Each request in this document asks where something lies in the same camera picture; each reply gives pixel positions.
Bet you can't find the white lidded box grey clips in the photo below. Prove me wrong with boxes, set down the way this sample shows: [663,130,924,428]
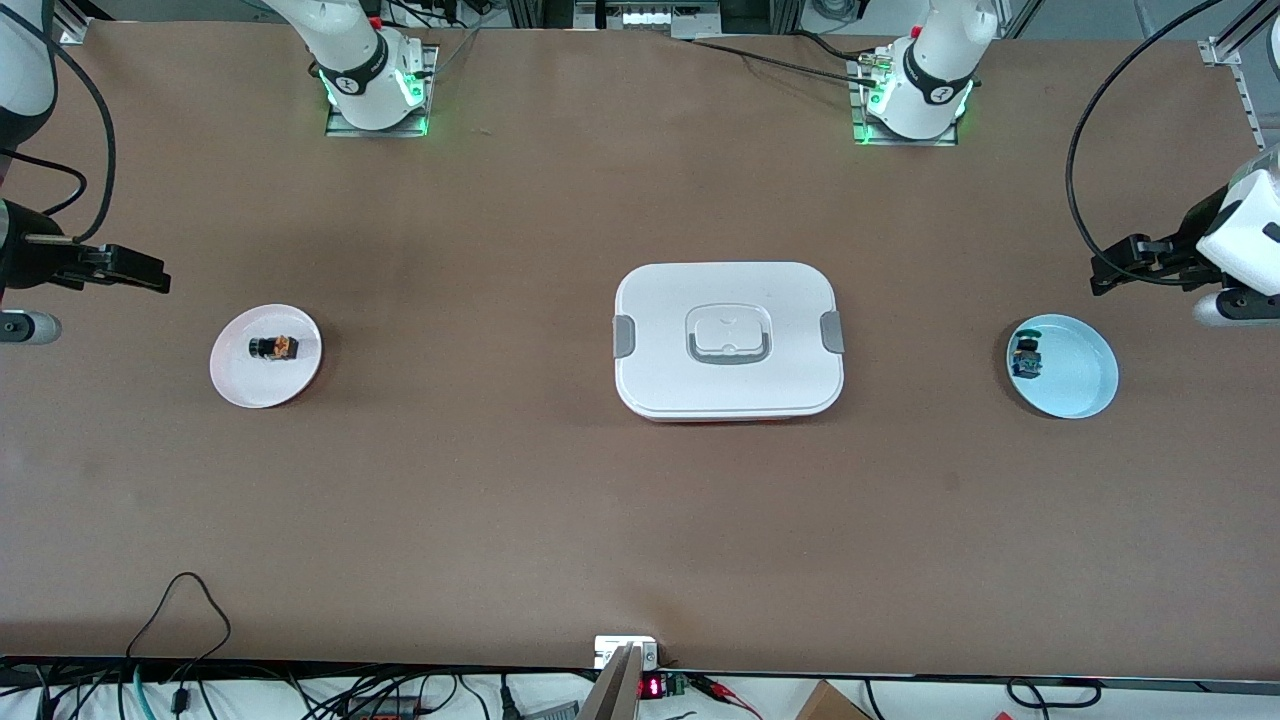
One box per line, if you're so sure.
[612,261,846,424]

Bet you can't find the brown cardboard box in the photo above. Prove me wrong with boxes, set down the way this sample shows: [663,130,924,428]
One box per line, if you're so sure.
[795,680,873,720]

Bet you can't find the light blue round plate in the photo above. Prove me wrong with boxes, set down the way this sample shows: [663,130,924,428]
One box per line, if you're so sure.
[1005,313,1120,420]

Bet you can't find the pink round plate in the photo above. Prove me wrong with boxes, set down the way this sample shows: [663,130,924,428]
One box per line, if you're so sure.
[209,303,324,410]

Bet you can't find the white power strip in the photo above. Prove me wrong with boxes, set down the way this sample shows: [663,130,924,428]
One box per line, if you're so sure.
[575,0,723,33]

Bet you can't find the red and black clip leads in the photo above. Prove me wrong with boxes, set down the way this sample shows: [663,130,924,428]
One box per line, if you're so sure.
[690,675,763,719]

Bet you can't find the small white mounting plate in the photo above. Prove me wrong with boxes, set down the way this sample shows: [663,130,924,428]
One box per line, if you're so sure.
[594,636,659,669]

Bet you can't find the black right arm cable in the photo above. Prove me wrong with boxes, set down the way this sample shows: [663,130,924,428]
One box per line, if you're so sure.
[0,0,117,244]
[0,148,89,219]

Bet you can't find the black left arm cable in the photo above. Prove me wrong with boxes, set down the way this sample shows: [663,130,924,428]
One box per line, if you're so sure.
[1065,0,1229,288]

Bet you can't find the perforated aluminium frame rail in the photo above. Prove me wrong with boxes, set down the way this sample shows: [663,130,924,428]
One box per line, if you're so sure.
[1198,0,1280,206]

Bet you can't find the aluminium frame profile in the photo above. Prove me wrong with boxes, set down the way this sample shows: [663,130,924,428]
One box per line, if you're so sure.
[58,0,111,46]

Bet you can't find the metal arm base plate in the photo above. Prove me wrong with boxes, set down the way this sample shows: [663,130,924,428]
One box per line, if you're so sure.
[325,45,439,139]
[850,52,961,148]

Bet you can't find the thin black looped cable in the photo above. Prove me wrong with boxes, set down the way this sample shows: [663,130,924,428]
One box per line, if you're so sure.
[125,571,233,666]

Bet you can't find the black cable to arm base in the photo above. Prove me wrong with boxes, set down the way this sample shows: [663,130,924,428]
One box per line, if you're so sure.
[672,30,886,83]

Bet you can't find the black coiled cable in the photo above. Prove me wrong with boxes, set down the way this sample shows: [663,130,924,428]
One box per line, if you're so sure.
[1005,678,1103,711]

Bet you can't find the aluminium camera mount bar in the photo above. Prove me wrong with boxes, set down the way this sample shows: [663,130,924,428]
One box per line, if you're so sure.
[578,645,643,720]

